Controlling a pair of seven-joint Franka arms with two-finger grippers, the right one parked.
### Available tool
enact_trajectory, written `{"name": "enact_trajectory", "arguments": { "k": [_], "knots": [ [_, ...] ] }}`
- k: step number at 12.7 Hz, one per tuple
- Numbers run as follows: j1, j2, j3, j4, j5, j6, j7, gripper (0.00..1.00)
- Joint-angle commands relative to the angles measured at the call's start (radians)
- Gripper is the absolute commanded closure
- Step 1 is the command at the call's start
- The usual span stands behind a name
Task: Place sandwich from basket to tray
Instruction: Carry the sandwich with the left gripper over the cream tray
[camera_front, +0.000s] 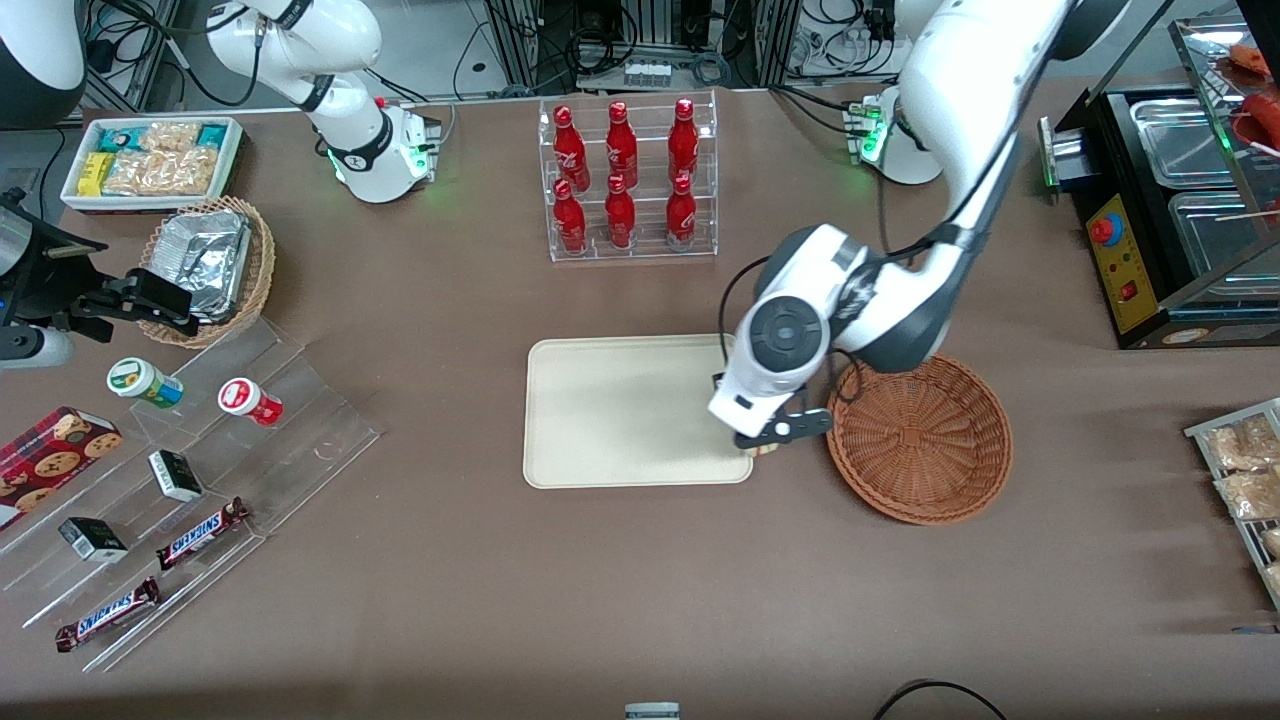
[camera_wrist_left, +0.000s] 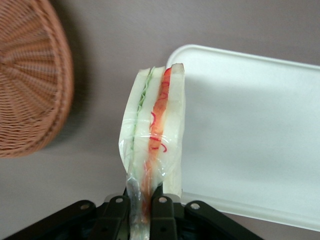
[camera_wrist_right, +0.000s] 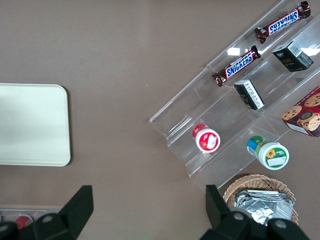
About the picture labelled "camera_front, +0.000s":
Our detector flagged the light tan wicker basket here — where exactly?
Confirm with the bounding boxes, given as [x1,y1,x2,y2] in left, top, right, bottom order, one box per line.
[138,195,277,349]

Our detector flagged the cream plastic tray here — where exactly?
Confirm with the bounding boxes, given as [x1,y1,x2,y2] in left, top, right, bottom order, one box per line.
[523,333,754,490]

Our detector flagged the brown wicker basket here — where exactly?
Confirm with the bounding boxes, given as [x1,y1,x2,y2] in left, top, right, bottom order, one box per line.
[826,352,1014,526]

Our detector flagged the silver foil package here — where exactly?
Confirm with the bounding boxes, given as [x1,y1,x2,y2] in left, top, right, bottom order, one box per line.
[150,210,253,323]

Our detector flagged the green lidded snack cup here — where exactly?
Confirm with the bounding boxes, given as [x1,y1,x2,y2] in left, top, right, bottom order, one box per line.
[107,357,185,409]

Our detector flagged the red lidded snack cup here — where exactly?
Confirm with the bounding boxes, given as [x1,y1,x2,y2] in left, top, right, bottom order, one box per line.
[218,377,284,428]

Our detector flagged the white plastic snack bin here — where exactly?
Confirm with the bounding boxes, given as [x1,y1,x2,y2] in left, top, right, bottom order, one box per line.
[60,116,246,214]

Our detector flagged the clear rice cracker bag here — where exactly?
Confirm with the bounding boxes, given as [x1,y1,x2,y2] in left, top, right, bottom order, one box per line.
[103,148,219,196]
[140,122,201,153]

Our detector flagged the clear acrylic bottle rack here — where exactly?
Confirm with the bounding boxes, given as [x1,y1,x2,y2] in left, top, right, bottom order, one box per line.
[538,90,719,263]

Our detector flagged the small black white box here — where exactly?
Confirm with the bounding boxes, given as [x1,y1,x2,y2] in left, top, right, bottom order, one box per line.
[148,449,204,503]
[58,516,129,563]

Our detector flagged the clear acrylic stepped display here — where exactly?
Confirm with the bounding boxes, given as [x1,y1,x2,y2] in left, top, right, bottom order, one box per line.
[0,312,383,673]

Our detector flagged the red chocolate cookie box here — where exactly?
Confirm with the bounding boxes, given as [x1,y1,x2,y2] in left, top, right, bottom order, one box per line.
[0,405,123,531]

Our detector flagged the red cola bottle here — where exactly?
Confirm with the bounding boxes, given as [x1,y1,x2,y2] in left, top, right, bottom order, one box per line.
[668,97,699,186]
[606,100,639,189]
[666,172,697,246]
[553,178,588,254]
[553,105,591,191]
[605,173,637,249]

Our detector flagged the Snickers chocolate bar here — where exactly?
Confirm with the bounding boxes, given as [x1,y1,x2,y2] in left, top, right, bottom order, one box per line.
[155,497,251,571]
[55,577,163,653]

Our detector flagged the black food warmer appliance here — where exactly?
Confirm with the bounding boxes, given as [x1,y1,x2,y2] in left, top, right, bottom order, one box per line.
[1038,0,1280,351]

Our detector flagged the stainless steel pan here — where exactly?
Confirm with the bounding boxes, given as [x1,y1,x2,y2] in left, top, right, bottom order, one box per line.
[1130,97,1251,189]
[1168,190,1280,281]

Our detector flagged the clear cracker snack bag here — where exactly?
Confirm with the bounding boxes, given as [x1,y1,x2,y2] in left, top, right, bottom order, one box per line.
[1203,415,1280,473]
[1215,468,1280,521]

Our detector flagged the red sausage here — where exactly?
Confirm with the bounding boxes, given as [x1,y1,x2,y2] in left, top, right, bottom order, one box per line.
[1240,90,1280,151]

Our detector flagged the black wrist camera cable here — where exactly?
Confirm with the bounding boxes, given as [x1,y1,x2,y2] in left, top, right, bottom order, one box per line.
[717,255,776,376]

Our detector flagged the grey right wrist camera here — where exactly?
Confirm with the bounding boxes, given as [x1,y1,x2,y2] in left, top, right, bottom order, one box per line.
[0,327,73,369]

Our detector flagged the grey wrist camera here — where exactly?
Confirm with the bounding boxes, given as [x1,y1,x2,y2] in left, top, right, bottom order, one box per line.
[0,327,73,369]
[733,407,833,450]

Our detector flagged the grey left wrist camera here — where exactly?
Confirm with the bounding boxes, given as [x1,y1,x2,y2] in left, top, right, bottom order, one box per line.
[733,407,833,450]

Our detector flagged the black looped table cable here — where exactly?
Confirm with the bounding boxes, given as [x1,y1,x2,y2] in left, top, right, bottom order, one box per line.
[875,680,1011,720]

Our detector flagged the white wire rack tray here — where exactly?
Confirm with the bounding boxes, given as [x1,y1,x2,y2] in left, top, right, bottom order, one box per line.
[1185,398,1280,611]

